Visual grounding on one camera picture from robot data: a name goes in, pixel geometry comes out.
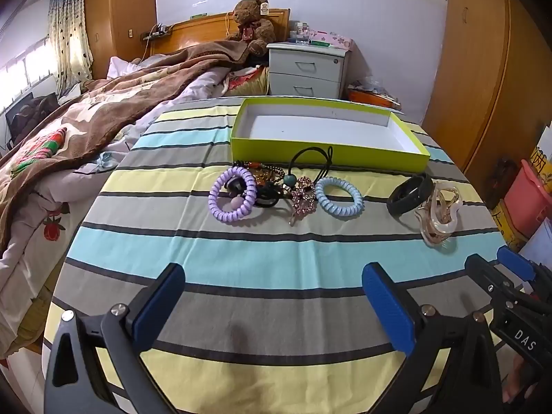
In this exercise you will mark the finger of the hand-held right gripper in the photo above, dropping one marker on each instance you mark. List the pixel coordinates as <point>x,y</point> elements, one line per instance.
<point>489,278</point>
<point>515,263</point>

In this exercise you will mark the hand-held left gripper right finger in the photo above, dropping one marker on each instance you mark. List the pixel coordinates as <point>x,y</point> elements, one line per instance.
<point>388,310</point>

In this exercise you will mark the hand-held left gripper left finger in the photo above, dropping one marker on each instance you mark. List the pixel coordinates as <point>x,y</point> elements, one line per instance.
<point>157,306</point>

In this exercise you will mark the clear beige hair claw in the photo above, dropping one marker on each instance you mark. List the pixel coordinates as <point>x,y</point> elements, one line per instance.
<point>444,224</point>

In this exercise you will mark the black wristband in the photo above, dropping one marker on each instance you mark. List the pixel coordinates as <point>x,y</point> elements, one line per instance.
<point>399,207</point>

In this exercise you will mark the pink rhinestone hair clip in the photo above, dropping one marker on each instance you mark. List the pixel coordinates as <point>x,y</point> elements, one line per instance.
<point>302,200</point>

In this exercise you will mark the lime green cardboard box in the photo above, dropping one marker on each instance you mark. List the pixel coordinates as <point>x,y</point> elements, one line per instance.
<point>323,123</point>

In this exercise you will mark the person's right hand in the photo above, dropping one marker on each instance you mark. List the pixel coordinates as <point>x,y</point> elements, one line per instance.
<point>515,379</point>

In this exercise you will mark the yellow carton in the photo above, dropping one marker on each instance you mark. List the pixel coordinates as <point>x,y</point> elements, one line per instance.
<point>509,224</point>

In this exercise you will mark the pink plastic bucket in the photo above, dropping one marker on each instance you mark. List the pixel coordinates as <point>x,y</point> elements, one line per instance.
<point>530,207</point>

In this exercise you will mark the yellow printed paper bag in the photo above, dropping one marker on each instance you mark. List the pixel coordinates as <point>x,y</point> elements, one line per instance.
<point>541,157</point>

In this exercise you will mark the striped tablecloth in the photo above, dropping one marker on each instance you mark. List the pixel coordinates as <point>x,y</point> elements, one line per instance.
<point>258,246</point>

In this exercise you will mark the black elastic with pink charm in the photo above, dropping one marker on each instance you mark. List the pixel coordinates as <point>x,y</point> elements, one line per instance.
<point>290,179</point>

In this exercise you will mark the large wooden wardrobe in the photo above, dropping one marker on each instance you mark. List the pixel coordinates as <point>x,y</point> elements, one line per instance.
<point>474,73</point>

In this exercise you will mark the brown fleece blanket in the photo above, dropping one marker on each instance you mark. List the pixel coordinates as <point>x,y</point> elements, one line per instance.
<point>108,108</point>

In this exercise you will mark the orange basin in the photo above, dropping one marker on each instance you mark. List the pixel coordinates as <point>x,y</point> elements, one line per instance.
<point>371,97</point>

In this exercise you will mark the black laptop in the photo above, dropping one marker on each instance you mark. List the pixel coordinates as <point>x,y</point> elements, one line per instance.
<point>26,114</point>

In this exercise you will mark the red and gold pillow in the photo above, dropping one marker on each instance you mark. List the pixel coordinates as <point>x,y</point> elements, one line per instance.
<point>246,81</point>

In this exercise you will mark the white two-drawer nightstand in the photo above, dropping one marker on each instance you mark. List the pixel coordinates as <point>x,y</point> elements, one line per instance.
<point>302,69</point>

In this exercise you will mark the wooden headboard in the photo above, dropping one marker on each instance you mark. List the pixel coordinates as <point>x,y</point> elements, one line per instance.
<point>194,34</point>

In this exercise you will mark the power strip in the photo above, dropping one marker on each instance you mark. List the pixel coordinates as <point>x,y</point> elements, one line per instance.
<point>156,31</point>

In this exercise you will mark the pink flowered box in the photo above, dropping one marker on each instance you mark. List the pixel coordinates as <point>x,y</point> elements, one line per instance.
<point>332,39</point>

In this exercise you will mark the dotted curtain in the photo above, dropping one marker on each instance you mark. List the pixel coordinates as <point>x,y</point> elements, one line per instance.
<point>69,43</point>

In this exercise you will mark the narrow wooden wardrobe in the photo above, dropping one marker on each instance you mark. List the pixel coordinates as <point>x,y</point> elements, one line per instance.
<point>120,21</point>

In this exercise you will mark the brown teddy bear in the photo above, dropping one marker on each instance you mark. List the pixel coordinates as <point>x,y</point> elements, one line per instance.
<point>250,21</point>

